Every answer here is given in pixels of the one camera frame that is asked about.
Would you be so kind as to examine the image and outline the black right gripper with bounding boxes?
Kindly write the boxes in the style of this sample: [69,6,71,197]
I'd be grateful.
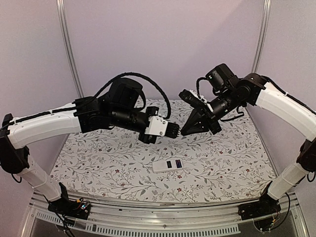
[180,87,239,135]

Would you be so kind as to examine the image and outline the purple AAA battery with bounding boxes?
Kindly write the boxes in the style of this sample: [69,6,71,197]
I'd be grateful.
[175,160,182,168]

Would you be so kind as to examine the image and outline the white remote control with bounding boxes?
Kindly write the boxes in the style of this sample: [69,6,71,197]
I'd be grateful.
[153,158,184,173]

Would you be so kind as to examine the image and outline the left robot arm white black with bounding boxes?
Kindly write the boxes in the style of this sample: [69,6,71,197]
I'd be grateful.
[0,73,169,214]

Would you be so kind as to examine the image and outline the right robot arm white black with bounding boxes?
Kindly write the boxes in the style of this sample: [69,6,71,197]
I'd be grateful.
[179,63,316,215]

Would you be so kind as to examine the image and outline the floral patterned table mat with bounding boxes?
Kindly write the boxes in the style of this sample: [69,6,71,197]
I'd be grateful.
[50,111,276,203]

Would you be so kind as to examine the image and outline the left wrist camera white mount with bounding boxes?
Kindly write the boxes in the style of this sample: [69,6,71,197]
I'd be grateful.
[144,116,180,139]

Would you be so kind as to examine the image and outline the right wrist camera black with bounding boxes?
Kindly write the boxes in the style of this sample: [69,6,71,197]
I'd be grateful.
[179,89,213,112]

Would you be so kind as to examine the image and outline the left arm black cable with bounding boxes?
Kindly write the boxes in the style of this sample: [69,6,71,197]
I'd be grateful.
[93,72,171,119]

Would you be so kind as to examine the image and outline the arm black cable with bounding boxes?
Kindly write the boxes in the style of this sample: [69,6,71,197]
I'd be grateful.
[93,72,171,119]
[196,76,316,117]

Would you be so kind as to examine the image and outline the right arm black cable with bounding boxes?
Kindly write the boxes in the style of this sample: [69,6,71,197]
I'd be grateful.
[196,76,316,117]

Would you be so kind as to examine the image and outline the aluminium front rail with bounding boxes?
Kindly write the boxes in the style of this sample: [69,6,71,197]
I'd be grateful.
[21,192,310,237]

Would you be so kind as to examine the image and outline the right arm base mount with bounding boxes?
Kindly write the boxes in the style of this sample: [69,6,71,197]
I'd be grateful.
[238,182,281,232]

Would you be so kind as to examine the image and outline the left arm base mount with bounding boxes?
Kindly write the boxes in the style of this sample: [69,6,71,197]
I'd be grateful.
[48,183,91,220]

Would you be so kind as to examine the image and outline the left aluminium frame post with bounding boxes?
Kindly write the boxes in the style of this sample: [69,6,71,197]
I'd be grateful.
[56,0,84,98]

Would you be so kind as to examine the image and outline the aluminium frame post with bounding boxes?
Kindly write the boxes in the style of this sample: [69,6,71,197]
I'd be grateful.
[251,0,272,73]
[56,0,84,98]

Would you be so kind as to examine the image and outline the right aluminium frame post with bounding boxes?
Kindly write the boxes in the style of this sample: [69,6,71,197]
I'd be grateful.
[251,0,272,73]

